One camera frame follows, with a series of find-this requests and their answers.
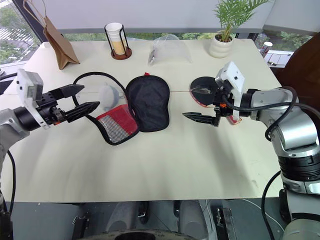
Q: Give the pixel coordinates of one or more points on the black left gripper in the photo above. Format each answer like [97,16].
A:
[48,110]

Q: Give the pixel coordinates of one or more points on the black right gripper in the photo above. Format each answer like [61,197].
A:
[225,100]

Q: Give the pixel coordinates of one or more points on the black red table tennis paddle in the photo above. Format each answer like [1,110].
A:
[202,100]

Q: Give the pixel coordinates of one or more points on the grey blue wad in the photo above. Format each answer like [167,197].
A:
[111,97]

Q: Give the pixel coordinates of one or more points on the black red paddle case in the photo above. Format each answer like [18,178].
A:
[150,105]

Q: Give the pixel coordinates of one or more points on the brown paper bag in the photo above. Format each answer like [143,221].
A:
[61,47]

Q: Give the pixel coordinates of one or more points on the white ribbed plant pot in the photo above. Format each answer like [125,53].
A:
[221,48]

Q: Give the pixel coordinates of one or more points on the clear plastic bag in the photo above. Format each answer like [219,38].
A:
[172,52]

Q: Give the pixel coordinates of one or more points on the cup stack in holder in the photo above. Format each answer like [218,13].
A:
[121,55]

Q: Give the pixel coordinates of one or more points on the white paper cup stack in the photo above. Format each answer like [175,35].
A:
[115,35]

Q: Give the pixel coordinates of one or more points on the red white can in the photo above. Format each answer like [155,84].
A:
[267,48]

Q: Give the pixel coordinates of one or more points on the green palm plant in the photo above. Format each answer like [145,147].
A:
[232,12]

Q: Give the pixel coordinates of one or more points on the wide white roller blind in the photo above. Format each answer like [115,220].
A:
[150,13]

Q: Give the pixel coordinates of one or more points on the dark brown wooden panel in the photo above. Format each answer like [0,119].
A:
[302,65]

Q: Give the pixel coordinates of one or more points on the narrow white roller blind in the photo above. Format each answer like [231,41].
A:
[295,15]

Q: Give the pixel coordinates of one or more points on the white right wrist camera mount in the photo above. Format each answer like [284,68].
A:
[235,77]

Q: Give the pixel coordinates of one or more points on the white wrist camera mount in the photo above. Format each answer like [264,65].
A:
[27,82]
[235,77]

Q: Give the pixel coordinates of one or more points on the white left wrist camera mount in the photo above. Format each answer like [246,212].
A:
[27,82]

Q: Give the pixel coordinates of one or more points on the black metal bracket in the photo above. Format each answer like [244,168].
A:
[226,222]
[81,225]

